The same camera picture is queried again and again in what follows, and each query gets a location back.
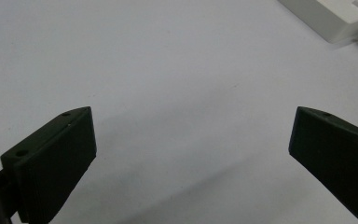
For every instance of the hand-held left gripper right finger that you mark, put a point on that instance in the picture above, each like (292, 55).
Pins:
(335, 152)

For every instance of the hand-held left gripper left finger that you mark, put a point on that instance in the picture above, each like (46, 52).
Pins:
(56, 161)

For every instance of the white plastic box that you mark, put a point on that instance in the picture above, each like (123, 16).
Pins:
(332, 15)

